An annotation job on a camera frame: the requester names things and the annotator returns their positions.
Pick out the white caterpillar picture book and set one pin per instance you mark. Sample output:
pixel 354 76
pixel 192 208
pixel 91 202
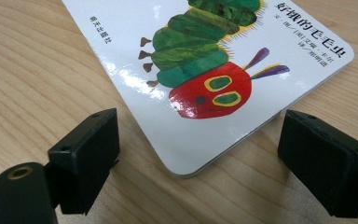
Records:
pixel 183 140

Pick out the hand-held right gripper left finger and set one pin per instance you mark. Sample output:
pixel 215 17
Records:
pixel 87 155

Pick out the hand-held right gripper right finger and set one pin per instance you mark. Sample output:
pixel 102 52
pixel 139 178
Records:
pixel 326 168

